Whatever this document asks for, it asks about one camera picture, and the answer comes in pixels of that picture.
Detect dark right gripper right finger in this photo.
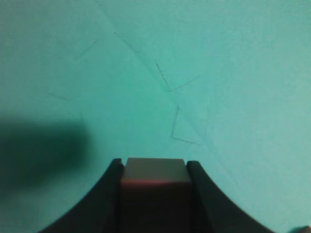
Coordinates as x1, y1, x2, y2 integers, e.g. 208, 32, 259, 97
187, 161, 271, 233

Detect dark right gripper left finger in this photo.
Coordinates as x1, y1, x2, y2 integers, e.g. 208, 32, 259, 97
41, 158, 124, 233

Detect pink cube column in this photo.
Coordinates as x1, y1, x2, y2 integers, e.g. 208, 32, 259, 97
119, 157, 209, 233

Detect green cloth backdrop and cover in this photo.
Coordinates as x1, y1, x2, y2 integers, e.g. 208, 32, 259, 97
0, 0, 311, 233

